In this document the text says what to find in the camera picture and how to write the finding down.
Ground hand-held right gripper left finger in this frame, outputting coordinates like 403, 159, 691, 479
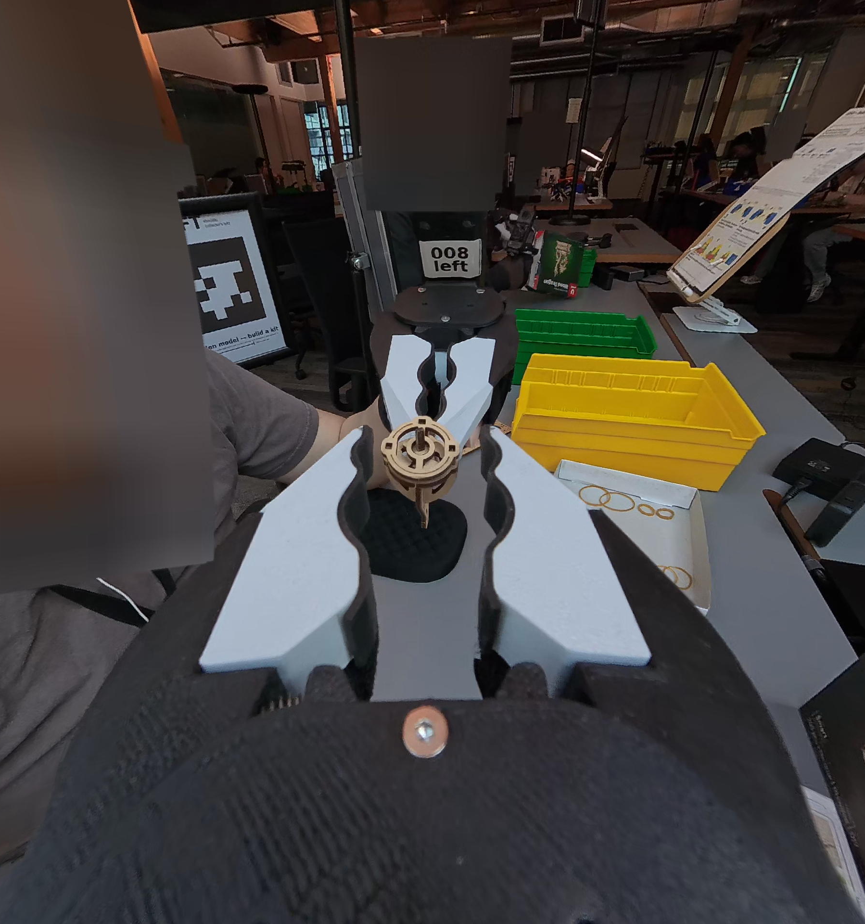
200, 426, 379, 700

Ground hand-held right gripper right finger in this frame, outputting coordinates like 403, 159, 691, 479
474, 426, 652, 700

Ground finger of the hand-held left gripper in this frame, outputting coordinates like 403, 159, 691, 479
438, 338, 498, 444
379, 334, 435, 436

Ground round wooden model assembly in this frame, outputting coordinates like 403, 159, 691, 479
381, 415, 462, 528

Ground person's left forearm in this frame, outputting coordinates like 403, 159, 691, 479
316, 393, 405, 495

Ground green model kit box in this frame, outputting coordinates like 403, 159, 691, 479
522, 232, 585, 300

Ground white cardboard box tray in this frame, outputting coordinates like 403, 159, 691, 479
554, 459, 713, 615

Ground loose tan rubber bands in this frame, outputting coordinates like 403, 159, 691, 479
579, 485, 695, 589

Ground green plastic bin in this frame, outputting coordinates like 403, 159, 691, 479
512, 339, 653, 385
515, 309, 657, 358

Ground black textured foam pad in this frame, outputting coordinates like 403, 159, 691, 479
364, 491, 470, 584

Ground black framed tag sign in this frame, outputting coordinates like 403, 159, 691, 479
178, 193, 293, 369

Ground black stand pole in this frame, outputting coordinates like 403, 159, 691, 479
548, 0, 610, 226

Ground white tablet stand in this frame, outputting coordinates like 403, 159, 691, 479
672, 292, 760, 334

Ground flat black hub device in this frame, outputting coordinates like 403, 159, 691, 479
773, 436, 865, 499

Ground black power adapter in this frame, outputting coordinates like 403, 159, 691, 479
806, 462, 865, 548

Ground wooden clipboard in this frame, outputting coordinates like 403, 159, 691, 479
667, 209, 794, 304

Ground printed instruction sheet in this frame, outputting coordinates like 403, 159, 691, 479
671, 104, 865, 290

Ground black printed kit box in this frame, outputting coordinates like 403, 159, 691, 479
799, 631, 865, 924

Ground white instruction booklet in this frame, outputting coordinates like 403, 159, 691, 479
801, 785, 865, 924

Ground aluminium frame post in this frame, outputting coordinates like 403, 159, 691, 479
331, 155, 399, 412

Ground white cord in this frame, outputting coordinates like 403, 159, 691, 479
95, 576, 152, 623

